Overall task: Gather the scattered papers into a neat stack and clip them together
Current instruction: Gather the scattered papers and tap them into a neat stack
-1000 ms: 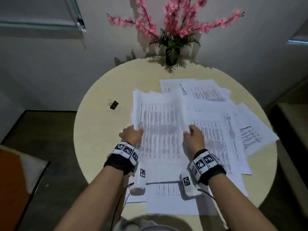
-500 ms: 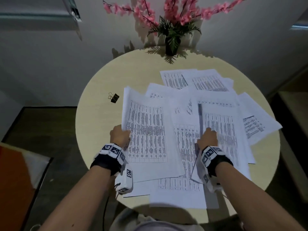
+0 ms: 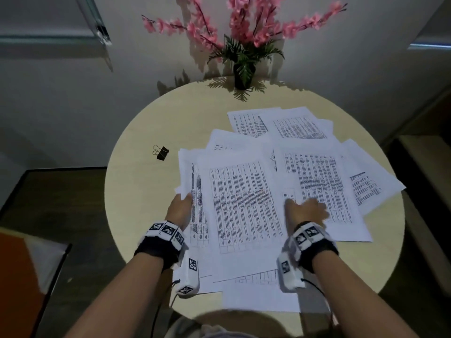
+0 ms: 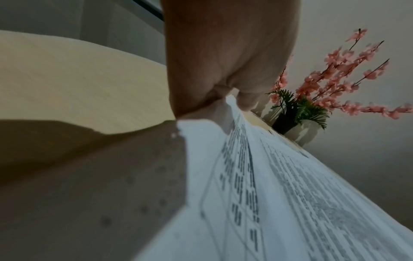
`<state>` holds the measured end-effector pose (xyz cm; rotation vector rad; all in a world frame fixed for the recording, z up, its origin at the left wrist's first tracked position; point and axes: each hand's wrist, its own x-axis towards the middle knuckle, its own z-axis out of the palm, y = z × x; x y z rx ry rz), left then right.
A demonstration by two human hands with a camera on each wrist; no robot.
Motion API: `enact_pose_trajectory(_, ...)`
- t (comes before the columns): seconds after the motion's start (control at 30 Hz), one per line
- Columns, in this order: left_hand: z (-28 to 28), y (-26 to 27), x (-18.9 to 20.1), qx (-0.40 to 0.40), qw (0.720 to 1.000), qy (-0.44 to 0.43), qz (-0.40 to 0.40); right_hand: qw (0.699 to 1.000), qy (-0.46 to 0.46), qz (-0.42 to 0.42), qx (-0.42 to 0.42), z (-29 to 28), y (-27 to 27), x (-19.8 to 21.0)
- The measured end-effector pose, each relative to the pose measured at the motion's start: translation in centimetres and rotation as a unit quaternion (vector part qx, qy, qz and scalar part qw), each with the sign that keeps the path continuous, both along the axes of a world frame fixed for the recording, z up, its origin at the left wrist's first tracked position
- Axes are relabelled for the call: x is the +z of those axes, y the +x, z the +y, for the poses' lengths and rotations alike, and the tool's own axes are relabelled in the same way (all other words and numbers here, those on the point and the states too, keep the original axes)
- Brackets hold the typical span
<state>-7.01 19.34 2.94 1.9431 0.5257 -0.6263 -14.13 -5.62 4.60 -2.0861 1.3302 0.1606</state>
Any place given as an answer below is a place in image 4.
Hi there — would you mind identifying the pink artificial flower bouquet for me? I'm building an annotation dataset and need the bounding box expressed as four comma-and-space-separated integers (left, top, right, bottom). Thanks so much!
266, 28, 413, 131

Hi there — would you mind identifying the person's left hand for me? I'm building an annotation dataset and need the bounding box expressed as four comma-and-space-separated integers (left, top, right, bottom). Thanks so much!
160, 0, 302, 120

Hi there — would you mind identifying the black vase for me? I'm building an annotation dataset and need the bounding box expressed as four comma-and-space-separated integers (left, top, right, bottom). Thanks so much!
271, 113, 299, 135

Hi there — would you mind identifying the stack of white printed papers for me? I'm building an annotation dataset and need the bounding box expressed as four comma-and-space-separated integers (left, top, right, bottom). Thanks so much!
0, 95, 413, 261

